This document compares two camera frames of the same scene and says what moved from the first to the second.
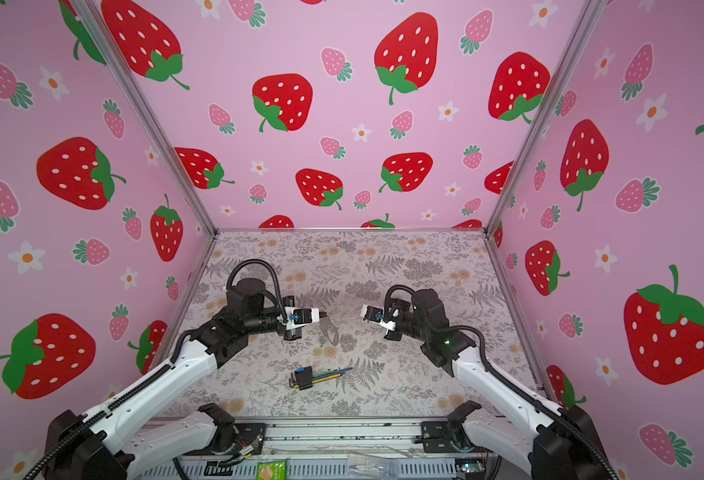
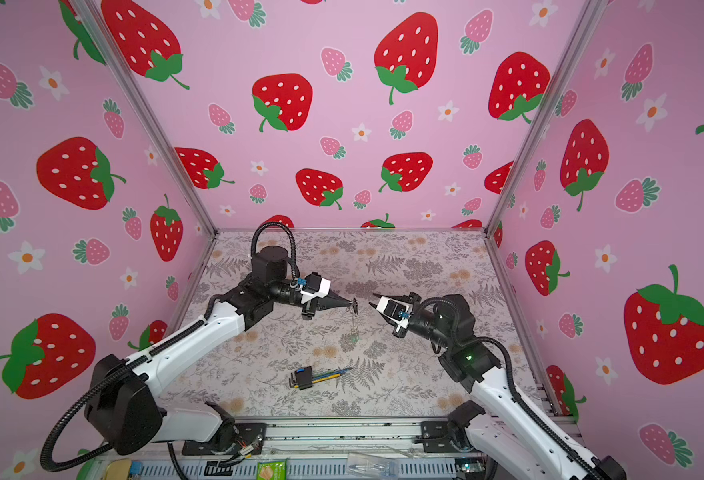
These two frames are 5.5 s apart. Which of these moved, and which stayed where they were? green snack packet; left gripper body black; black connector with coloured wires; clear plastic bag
Moved: left gripper body black
Stayed: clear plastic bag; green snack packet; black connector with coloured wires
